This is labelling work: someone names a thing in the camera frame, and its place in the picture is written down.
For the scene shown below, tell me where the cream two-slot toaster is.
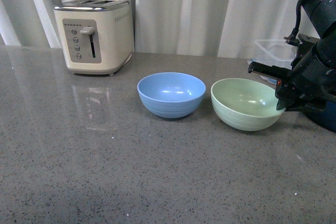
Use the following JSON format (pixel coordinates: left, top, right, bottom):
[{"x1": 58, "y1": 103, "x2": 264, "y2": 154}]
[{"x1": 54, "y1": 0, "x2": 134, "y2": 75}]

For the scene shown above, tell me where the white curtain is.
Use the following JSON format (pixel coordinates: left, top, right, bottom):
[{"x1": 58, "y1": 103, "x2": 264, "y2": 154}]
[{"x1": 1, "y1": 0, "x2": 298, "y2": 58}]

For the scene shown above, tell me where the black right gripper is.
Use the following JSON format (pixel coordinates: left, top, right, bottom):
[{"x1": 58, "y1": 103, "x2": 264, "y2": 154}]
[{"x1": 248, "y1": 34, "x2": 335, "y2": 111}]

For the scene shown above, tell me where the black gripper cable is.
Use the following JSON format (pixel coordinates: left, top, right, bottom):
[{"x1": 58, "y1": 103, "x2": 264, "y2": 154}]
[{"x1": 283, "y1": 0, "x2": 329, "y2": 45}]

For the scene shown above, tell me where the green plastic bowl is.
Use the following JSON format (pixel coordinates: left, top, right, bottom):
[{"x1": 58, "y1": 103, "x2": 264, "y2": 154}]
[{"x1": 211, "y1": 78, "x2": 285, "y2": 131}]

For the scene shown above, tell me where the blue plastic bowl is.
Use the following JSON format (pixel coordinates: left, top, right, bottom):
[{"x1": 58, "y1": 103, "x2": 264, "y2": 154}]
[{"x1": 137, "y1": 72, "x2": 206, "y2": 119}]

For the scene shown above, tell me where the clear plastic food container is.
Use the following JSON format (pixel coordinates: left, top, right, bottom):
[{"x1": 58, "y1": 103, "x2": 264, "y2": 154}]
[{"x1": 247, "y1": 39, "x2": 297, "y2": 69}]

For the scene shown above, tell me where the dark blue saucepan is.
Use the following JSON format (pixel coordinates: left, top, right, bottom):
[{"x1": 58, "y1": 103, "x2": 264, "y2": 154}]
[{"x1": 305, "y1": 102, "x2": 336, "y2": 133}]

